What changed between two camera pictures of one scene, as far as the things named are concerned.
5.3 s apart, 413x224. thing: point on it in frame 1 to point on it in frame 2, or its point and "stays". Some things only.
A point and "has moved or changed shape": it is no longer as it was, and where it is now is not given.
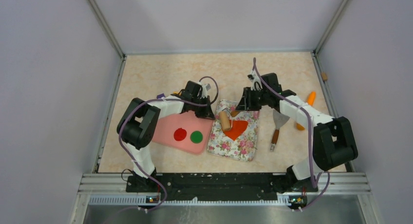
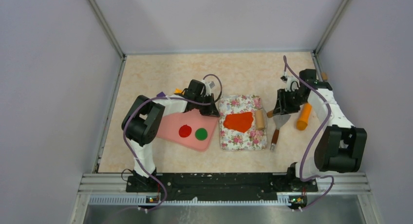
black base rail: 219,186 stays
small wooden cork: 324,75 stays
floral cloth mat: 221,143 has moved or changed shape
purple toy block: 159,96 stays
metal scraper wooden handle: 280,121 stays
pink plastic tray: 185,131 stays
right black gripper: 245,104 to 283,107
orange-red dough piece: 238,127 to 240,121
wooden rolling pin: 225,121 to 260,119
